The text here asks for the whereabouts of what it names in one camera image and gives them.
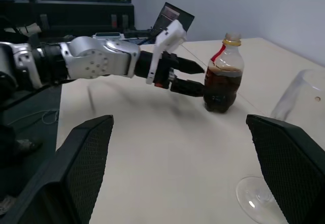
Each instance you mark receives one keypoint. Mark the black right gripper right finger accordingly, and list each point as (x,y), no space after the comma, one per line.
(292,173)

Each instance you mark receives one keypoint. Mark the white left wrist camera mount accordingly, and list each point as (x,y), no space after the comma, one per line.
(168,37)

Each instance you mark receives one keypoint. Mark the plastic cola bottle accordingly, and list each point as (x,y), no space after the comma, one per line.
(223,84)

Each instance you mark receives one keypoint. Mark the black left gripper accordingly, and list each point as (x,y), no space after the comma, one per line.
(163,69)

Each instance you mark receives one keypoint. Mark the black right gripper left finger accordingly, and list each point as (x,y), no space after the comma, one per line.
(63,173)

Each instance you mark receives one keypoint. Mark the black open laptop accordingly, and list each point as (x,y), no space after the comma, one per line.
(175,15)

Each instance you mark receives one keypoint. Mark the clear wine glass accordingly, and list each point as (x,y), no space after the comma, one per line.
(299,92)

